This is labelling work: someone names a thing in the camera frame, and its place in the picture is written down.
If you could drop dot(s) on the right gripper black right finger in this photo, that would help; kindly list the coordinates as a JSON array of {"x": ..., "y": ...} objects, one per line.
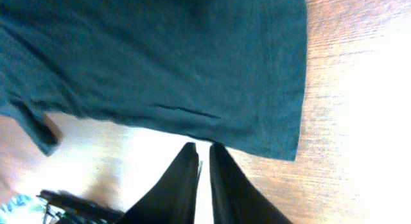
[{"x": 235, "y": 200}]

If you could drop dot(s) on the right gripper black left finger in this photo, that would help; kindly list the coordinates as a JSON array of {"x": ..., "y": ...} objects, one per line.
[{"x": 172, "y": 200}]

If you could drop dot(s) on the black t-shirt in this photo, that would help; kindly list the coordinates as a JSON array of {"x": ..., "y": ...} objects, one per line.
[{"x": 228, "y": 71}]

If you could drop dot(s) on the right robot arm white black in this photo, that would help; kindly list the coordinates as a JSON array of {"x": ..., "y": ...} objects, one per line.
[{"x": 78, "y": 210}]

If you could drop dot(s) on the light blue grey garment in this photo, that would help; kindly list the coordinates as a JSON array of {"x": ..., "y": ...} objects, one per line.
[{"x": 22, "y": 209}]

